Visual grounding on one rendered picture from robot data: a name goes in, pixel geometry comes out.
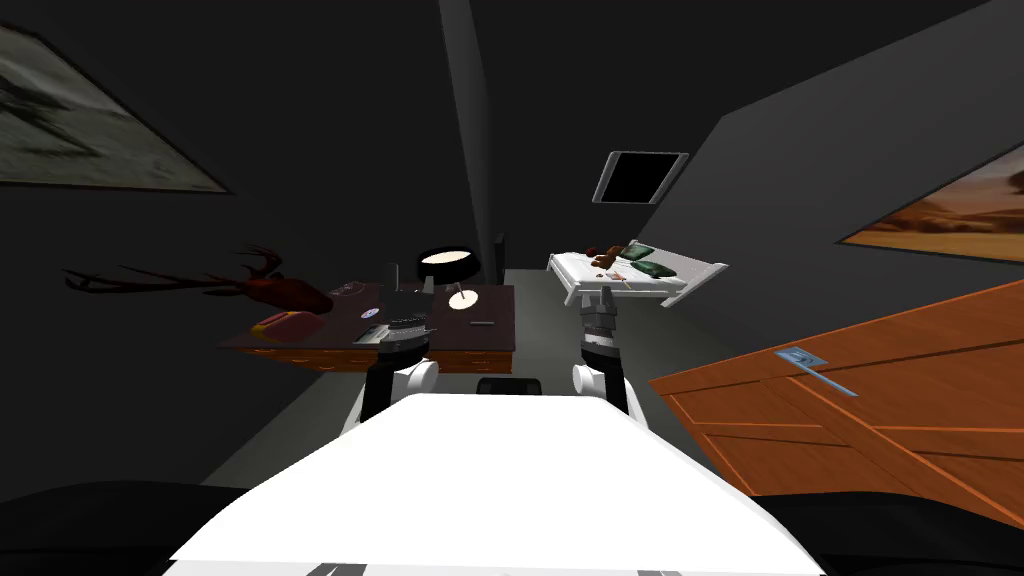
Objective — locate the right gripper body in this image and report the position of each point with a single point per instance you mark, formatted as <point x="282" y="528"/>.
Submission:
<point x="599" y="325"/>

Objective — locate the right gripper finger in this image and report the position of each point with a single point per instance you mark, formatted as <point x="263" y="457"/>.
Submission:
<point x="609" y="298"/>
<point x="590" y="302"/>

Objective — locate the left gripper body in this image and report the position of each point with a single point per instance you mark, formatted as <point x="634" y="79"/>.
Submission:
<point x="406" y="318"/>

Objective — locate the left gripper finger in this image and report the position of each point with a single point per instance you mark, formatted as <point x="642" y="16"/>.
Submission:
<point x="428" y="285"/>
<point x="390" y="278"/>

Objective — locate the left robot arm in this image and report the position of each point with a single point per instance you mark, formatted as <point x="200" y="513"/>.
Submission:
<point x="382" y="392"/>

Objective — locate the white bed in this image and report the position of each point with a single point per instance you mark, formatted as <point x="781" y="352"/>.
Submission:
<point x="596" y="268"/>

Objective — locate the dark brown wooden desk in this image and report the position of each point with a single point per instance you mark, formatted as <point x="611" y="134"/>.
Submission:
<point x="488" y="336"/>

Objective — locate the red antlered deer head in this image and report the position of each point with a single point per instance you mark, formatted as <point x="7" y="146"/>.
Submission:
<point x="280" y="290"/>

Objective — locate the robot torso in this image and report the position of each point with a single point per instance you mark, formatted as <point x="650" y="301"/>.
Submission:
<point x="496" y="480"/>

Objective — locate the orange wooden door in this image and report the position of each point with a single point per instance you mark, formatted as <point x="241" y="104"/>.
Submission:
<point x="920" y="416"/>

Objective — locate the black window with pale frame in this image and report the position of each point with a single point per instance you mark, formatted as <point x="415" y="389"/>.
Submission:
<point x="640" y="178"/>

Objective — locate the grey landscape wall picture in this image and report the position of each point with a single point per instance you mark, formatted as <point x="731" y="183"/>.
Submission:
<point x="72" y="128"/>

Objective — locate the orange desert wall picture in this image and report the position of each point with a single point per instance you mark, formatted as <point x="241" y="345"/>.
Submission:
<point x="960" y="216"/>

